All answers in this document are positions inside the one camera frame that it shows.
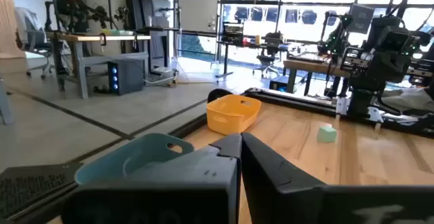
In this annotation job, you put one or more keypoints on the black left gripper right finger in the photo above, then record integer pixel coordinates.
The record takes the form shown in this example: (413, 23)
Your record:
(288, 200)

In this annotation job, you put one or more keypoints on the person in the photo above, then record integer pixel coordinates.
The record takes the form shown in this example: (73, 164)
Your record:
(71, 6)

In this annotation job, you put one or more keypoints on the white bottle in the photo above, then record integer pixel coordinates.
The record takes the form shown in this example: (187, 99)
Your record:
(150, 21)

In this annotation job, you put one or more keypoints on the black office chair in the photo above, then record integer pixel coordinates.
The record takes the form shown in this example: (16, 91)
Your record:
(271, 44)

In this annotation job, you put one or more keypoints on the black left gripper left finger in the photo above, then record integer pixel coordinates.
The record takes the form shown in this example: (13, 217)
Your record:
(190, 183)

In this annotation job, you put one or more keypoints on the wooden desk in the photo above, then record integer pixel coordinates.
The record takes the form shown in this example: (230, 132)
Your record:
(312, 67)

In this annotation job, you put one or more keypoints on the black background robot arm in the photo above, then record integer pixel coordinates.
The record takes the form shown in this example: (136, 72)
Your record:
(100, 13)
(122, 15)

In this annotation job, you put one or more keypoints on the black monitor with text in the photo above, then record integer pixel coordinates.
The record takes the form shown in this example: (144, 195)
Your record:
(233, 33)

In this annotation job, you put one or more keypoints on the teal plastic bin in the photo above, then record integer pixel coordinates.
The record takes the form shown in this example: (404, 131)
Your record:
(135, 152)

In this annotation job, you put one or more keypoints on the black perforated computer case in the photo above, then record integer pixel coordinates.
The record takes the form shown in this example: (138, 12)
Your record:
(30, 186)

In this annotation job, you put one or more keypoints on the mint green block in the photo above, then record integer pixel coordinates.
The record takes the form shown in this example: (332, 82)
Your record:
(326, 134)

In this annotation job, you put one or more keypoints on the grey tilted monitor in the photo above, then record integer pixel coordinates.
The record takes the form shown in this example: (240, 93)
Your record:
(361, 18)

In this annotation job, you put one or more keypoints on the whiteboard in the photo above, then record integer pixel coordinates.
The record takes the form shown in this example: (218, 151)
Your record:
(198, 13)

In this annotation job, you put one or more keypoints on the grey office chair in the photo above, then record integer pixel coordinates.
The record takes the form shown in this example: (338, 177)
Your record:
(32, 30)

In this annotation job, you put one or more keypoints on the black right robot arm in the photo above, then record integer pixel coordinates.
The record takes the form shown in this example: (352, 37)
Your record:
(386, 64)

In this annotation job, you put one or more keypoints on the yellow plastic bin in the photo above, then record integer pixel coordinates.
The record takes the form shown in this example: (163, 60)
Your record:
(230, 115)

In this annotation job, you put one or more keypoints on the black monitor panels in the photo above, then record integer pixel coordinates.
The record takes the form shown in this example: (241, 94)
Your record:
(139, 10)

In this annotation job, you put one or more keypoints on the computer tower with blue lights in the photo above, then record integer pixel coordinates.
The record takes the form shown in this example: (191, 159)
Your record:
(127, 76)

